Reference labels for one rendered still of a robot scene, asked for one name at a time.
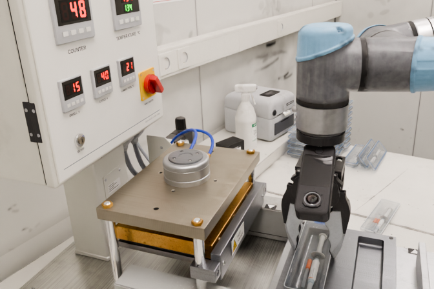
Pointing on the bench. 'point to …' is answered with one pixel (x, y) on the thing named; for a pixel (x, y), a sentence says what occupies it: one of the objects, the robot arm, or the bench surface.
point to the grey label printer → (264, 111)
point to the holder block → (358, 262)
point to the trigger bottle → (246, 116)
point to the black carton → (231, 143)
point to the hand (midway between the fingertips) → (313, 249)
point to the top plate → (182, 189)
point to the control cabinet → (77, 84)
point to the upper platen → (165, 248)
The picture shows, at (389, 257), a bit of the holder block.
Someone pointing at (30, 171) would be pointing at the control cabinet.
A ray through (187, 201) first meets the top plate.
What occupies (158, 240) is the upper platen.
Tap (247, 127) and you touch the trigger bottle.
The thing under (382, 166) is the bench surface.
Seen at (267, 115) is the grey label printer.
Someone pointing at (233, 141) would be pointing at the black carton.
